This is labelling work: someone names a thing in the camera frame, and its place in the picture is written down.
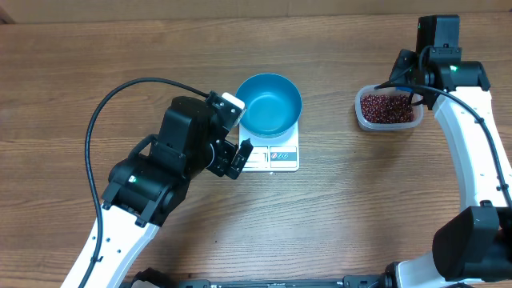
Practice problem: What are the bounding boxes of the red beans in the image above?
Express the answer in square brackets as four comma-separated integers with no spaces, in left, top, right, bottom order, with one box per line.
[360,94,414,124]

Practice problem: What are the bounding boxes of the blue plastic measuring scoop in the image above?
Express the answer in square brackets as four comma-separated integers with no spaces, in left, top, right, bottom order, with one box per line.
[395,86,414,94]

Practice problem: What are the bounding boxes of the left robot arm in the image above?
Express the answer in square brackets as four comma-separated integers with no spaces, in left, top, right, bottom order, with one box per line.
[63,93,253,287]

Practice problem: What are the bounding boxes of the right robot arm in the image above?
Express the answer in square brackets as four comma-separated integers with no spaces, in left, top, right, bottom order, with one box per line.
[381,15,511,287]

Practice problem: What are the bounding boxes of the white digital kitchen scale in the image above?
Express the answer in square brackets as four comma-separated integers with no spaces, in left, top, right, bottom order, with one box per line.
[239,122,300,173]

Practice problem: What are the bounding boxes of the teal blue bowl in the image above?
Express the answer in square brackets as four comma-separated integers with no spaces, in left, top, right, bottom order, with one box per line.
[235,73,303,138]

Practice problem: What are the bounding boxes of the clear plastic food container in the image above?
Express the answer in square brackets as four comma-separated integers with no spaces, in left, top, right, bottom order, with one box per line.
[354,85,424,132]

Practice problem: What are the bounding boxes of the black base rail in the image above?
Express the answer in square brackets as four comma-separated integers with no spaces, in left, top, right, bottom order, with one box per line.
[119,266,401,288]

